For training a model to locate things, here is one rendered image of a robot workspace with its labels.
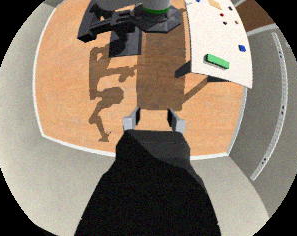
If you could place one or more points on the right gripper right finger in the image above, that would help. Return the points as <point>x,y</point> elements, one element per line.
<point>175,122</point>

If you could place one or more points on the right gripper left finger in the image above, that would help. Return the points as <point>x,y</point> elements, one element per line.
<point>130,122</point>

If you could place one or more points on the tan flat mat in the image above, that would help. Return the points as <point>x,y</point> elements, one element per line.
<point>216,5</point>

